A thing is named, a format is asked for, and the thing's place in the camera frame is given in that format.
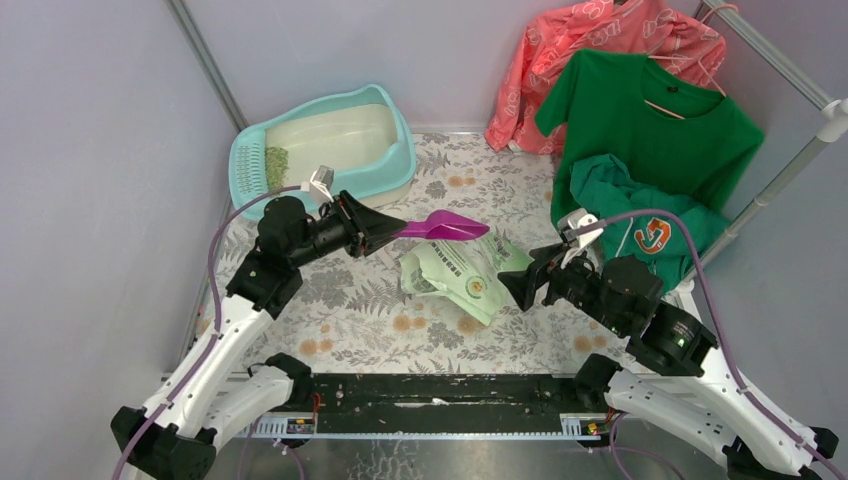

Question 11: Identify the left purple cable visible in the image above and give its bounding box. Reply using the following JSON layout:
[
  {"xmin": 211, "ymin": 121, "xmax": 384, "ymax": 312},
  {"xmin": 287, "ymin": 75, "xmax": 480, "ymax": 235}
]
[{"xmin": 119, "ymin": 185, "xmax": 313, "ymax": 480}]

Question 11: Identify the green litter pile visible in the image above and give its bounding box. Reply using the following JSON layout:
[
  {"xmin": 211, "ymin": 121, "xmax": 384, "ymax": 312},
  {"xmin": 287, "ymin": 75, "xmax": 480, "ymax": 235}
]
[{"xmin": 265, "ymin": 146, "xmax": 289, "ymax": 191}]

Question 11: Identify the pink clothes hanger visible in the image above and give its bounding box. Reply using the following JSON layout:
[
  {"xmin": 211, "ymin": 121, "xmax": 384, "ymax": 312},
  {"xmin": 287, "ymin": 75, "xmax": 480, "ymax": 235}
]
[{"xmin": 643, "ymin": 3, "xmax": 740, "ymax": 121}]

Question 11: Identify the metal clothes rack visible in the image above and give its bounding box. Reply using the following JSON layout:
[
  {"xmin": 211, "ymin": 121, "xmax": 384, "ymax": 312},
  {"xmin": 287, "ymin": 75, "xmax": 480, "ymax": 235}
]
[{"xmin": 669, "ymin": 0, "xmax": 848, "ymax": 364}]

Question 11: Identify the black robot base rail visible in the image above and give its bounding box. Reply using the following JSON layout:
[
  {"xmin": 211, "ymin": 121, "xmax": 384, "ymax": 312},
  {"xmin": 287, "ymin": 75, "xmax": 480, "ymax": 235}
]
[{"xmin": 277, "ymin": 373, "xmax": 610, "ymax": 437}]

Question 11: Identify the pink patterned garment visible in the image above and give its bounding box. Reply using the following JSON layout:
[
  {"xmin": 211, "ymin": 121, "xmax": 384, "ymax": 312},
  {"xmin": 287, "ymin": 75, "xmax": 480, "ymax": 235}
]
[{"xmin": 484, "ymin": 0, "xmax": 726, "ymax": 155}]

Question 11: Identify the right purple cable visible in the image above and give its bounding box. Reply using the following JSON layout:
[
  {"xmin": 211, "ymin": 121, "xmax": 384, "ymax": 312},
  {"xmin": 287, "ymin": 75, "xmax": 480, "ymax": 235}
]
[{"xmin": 576, "ymin": 209, "xmax": 848, "ymax": 480}]

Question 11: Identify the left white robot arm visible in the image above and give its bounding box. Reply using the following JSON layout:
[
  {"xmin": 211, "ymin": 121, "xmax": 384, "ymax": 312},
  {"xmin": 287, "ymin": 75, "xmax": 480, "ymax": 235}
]
[{"xmin": 110, "ymin": 167, "xmax": 408, "ymax": 479}]

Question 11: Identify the green t-shirt on hanger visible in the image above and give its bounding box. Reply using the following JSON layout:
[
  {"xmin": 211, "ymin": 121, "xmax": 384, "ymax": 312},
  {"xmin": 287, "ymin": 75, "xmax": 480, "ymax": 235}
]
[{"xmin": 534, "ymin": 49, "xmax": 765, "ymax": 221}]

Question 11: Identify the teal cat litter box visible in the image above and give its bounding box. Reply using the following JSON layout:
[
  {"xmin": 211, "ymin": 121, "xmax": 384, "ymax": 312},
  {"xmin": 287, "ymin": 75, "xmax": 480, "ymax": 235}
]
[{"xmin": 228, "ymin": 84, "xmax": 417, "ymax": 221}]

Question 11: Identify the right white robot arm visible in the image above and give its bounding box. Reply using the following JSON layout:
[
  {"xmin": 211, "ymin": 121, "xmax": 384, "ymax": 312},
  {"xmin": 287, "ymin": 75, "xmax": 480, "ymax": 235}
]
[{"xmin": 499, "ymin": 209, "xmax": 839, "ymax": 479}]

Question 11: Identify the green jersey with orange logo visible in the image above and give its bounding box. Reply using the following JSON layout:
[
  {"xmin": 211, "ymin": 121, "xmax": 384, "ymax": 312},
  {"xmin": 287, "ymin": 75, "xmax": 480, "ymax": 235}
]
[{"xmin": 569, "ymin": 154, "xmax": 729, "ymax": 292}]

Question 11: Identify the floral patterned mat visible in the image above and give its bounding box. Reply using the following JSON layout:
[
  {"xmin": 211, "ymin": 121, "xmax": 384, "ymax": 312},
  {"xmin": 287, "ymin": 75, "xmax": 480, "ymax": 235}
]
[{"xmin": 234, "ymin": 134, "xmax": 643, "ymax": 375}]

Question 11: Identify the green cat litter bag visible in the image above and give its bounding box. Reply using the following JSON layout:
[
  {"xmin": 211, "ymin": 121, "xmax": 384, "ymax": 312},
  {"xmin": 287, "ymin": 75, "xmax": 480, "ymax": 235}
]
[{"xmin": 399, "ymin": 232, "xmax": 532, "ymax": 326}]

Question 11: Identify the purple litter scoop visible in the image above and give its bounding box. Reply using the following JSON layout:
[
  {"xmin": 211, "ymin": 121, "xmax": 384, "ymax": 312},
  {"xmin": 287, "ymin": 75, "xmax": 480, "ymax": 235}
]
[{"xmin": 394, "ymin": 209, "xmax": 490, "ymax": 241}]

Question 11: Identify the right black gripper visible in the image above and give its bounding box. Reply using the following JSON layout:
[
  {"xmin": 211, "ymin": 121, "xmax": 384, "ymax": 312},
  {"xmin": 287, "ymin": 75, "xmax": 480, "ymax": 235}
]
[{"xmin": 495, "ymin": 239, "xmax": 627, "ymax": 334}]

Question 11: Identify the purple cable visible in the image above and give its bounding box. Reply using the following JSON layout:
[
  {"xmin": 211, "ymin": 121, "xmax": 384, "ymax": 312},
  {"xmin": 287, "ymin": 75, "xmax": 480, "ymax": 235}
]
[
  {"xmin": 576, "ymin": 209, "xmax": 848, "ymax": 480},
  {"xmin": 119, "ymin": 185, "xmax": 313, "ymax": 480}
]

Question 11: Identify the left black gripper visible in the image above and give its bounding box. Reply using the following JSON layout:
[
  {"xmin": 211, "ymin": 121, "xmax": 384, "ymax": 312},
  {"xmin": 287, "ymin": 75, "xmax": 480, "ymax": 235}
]
[{"xmin": 289, "ymin": 191, "xmax": 409, "ymax": 270}]

